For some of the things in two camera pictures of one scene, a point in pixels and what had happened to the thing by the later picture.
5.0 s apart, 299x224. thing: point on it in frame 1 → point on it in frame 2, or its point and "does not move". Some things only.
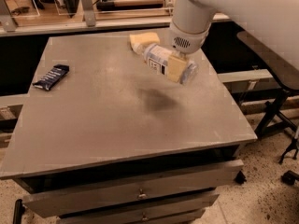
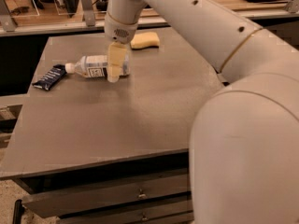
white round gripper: [189, 43] → [120, 32]
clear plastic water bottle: [157, 57] → [95, 65]
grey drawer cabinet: [104, 138] does not move
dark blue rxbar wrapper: [58, 72] does not move
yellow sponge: [145, 37] does not move
